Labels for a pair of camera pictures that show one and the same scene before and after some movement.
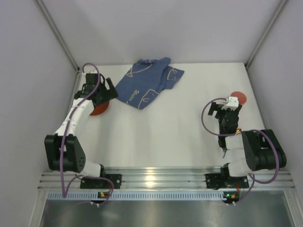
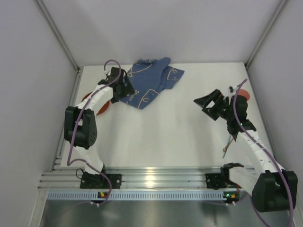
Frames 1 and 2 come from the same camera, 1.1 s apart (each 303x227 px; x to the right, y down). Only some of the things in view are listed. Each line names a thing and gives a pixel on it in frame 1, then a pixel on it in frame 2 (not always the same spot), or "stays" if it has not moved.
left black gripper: [104, 92] → [128, 85]
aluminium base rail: [165, 178] stays
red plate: [100, 109] stays
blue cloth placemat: [146, 81] stays
